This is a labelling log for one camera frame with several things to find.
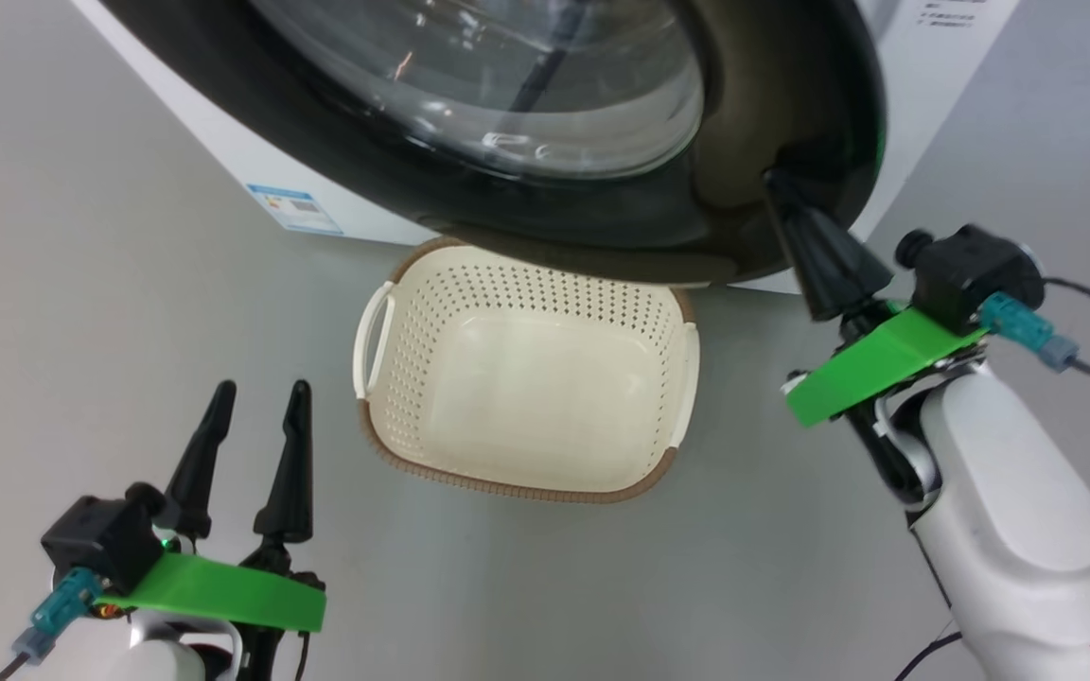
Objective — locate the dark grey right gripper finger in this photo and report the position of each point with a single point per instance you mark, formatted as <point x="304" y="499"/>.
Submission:
<point x="852" y="270"/>
<point x="805" y="265"/>

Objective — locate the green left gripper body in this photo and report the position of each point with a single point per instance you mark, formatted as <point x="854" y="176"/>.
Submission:
<point x="223" y="594"/>

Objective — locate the cream perforated laundry basket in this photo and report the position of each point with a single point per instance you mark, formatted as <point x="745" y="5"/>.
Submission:
<point x="526" y="397"/>

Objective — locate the teal camera connector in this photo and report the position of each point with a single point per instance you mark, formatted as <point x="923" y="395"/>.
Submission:
<point x="58" y="610"/>
<point x="1028" y="326"/>

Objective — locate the white front-load washing machine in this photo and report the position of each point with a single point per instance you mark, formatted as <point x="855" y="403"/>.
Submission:
<point x="923" y="95"/>

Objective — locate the teal right camera connector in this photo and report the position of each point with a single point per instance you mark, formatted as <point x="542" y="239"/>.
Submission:
<point x="1028" y="326"/>

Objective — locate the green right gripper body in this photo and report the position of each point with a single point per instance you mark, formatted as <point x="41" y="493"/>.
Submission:
<point x="876" y="364"/>

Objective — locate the blue energy label sticker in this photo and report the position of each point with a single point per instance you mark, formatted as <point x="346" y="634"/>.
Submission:
<point x="294" y="210"/>

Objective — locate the dark washing machine door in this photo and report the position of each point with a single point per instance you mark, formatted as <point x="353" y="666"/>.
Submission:
<point x="318" y="142"/>

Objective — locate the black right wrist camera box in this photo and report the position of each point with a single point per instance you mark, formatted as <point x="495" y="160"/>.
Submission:
<point x="971" y="274"/>

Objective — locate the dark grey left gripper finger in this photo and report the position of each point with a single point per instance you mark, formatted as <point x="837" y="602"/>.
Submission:
<point x="200" y="473"/>
<point x="291" y="492"/>

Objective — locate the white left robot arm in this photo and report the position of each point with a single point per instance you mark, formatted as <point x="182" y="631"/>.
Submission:
<point x="162" y="657"/>

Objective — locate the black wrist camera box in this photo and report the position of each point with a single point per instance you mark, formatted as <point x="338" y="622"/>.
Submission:
<point x="971" y="274"/>
<point x="100" y="539"/>

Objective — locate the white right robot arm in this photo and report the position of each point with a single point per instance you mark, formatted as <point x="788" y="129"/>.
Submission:
<point x="1018" y="530"/>

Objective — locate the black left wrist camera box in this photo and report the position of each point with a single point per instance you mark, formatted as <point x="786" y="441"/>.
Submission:
<point x="100" y="539"/>

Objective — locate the teal left camera connector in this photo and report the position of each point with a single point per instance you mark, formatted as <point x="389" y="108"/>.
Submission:
<point x="58" y="610"/>

